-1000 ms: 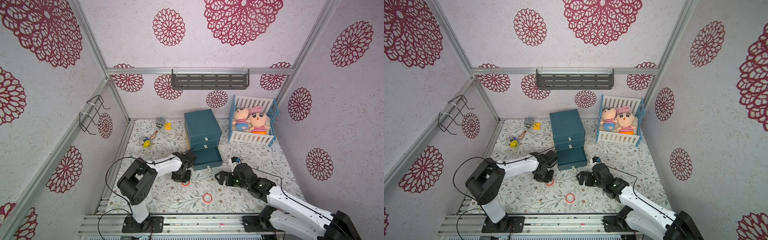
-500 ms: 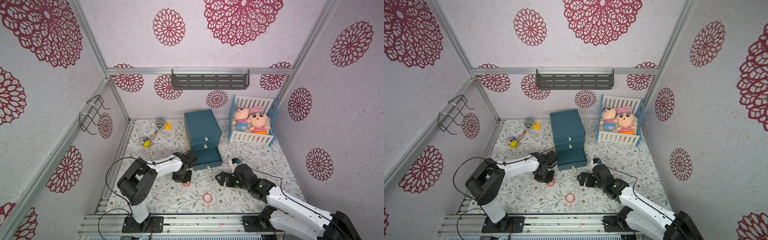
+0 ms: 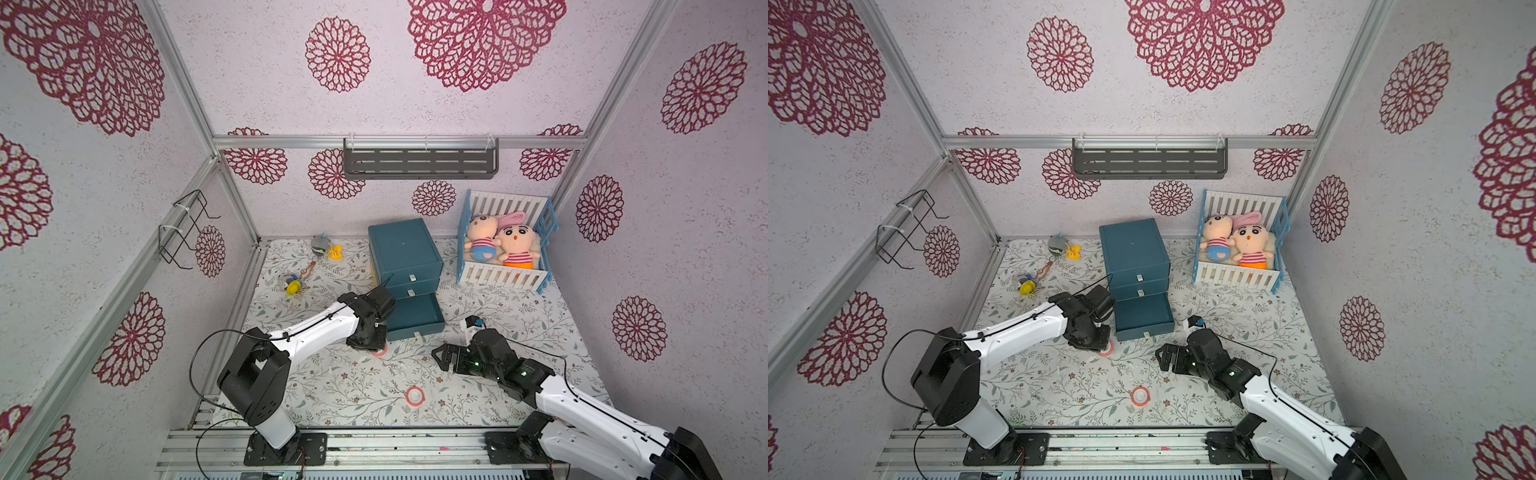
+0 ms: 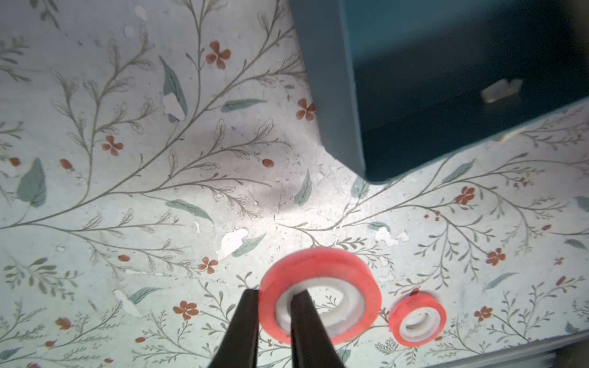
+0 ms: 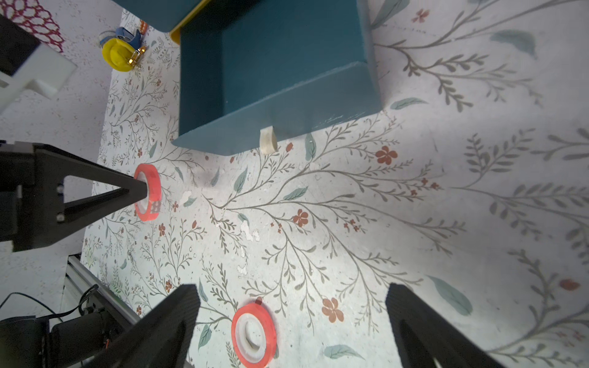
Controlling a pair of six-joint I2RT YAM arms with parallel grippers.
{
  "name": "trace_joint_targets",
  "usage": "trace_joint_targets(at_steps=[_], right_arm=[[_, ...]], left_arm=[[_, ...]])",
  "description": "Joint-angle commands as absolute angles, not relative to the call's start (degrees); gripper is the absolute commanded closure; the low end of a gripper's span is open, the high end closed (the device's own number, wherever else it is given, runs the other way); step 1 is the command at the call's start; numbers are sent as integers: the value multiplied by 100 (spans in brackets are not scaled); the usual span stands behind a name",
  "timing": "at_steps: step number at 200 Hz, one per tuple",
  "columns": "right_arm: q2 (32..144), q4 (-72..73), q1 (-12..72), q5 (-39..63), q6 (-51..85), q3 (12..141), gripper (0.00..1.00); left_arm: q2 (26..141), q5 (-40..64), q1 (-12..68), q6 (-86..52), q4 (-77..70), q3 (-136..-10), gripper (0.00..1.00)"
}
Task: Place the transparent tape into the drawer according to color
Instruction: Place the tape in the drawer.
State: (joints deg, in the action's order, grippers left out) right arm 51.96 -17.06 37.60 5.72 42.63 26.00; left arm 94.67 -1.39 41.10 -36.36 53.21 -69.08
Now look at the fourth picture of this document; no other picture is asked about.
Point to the teal three-drawer cabinet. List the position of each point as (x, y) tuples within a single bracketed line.
[(398, 84)]

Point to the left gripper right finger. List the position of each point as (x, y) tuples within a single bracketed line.
[(311, 347)]

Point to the aluminium rail frame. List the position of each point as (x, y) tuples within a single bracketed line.
[(523, 352)]

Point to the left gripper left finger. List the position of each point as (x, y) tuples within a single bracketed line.
[(240, 344)]

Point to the red tape roll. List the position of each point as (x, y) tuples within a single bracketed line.
[(342, 288), (417, 320)]

